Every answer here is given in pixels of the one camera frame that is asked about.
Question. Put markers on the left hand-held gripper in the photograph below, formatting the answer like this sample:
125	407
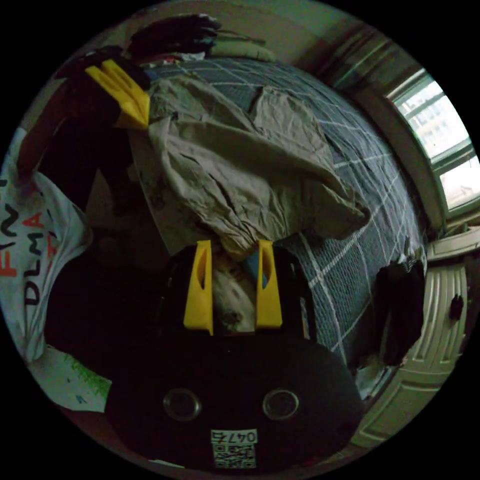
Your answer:
93	123

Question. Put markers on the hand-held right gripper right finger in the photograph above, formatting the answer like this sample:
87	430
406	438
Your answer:
268	300

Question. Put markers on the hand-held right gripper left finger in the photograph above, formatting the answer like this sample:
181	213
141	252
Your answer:
198	296

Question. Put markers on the beige pants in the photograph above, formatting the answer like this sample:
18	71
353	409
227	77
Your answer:
225	157

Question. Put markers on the person's left hand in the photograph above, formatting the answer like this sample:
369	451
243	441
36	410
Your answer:
62	107

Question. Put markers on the bed with grey checked quilt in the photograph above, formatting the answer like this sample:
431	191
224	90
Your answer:
356	262

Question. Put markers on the pile of clothes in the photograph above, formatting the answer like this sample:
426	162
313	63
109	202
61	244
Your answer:
210	39

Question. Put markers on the black garment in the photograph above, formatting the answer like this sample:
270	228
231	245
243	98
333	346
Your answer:
399	311

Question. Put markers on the white panelled cupboard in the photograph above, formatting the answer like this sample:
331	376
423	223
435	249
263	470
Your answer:
423	356

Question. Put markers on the person's body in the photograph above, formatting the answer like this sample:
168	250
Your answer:
33	258

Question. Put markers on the window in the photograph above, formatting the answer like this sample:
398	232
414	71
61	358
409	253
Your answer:
438	135

